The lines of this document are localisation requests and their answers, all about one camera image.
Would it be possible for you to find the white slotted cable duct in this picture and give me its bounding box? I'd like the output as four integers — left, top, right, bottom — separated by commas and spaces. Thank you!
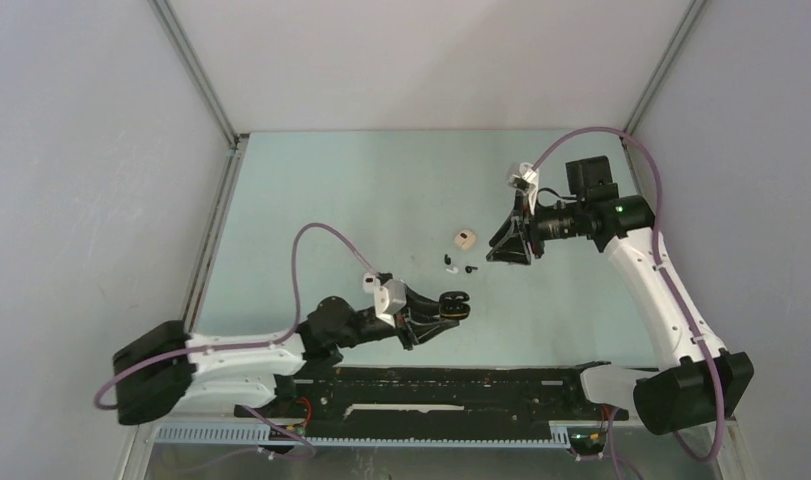
153, 423, 572, 449

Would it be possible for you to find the black earbud charging case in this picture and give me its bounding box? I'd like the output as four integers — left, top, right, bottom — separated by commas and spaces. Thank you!
438, 291, 471, 320

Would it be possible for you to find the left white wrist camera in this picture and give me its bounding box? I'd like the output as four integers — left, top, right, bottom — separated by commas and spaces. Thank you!
373, 279, 407, 322

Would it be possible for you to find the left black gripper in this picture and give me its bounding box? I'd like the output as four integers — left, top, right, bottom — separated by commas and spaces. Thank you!
335, 283, 458, 350

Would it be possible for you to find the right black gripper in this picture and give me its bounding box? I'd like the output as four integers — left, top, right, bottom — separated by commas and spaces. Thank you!
486, 190, 586, 266

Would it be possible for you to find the white earbud charging case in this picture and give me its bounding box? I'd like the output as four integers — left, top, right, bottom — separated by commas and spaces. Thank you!
361, 274, 379, 294

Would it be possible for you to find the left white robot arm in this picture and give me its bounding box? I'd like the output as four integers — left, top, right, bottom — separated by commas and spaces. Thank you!
112, 280, 470, 426

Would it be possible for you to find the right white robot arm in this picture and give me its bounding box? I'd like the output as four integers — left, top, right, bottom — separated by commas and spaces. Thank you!
486, 156, 755, 435

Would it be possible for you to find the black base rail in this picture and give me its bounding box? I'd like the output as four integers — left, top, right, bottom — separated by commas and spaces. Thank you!
256, 366, 614, 443

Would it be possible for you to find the beige earbud charging case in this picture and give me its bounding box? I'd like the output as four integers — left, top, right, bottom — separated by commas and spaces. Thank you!
453, 229, 478, 251

